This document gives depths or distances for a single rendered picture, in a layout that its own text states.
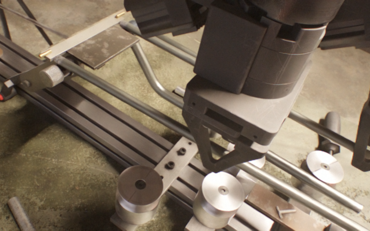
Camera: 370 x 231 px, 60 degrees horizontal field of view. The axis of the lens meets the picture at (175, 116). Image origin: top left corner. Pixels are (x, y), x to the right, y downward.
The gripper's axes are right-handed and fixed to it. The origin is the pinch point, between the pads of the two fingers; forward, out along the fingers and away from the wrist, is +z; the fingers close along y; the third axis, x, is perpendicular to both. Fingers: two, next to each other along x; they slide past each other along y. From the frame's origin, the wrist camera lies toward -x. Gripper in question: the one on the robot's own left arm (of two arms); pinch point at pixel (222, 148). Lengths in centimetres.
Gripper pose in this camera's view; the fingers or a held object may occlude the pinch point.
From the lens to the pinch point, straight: 30.2
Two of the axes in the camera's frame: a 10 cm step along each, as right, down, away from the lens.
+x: 8.4, 4.7, -2.6
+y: -5.1, 5.6, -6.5
